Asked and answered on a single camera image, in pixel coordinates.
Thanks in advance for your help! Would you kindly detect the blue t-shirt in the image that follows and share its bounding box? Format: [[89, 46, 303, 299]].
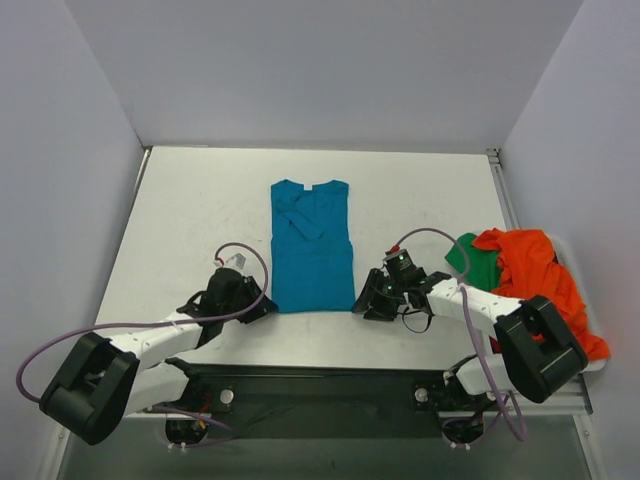
[[271, 179, 355, 313]]

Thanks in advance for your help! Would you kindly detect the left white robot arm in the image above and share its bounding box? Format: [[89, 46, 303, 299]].
[[38, 267, 279, 445]]

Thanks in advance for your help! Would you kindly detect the white laundry bin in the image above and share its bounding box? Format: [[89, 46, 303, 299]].
[[549, 234, 611, 376]]

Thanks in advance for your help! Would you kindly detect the red t-shirt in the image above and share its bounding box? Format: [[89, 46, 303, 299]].
[[490, 338, 502, 354]]

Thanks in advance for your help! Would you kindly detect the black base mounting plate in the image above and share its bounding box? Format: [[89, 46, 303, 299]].
[[142, 363, 501, 441]]

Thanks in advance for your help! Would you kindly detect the orange t-shirt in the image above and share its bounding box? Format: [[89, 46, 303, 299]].
[[472, 229, 611, 362]]

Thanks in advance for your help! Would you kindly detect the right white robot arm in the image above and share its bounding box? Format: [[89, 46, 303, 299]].
[[352, 249, 588, 408]]

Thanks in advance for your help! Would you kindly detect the green t-shirt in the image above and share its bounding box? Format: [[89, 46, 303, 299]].
[[445, 233, 502, 291]]

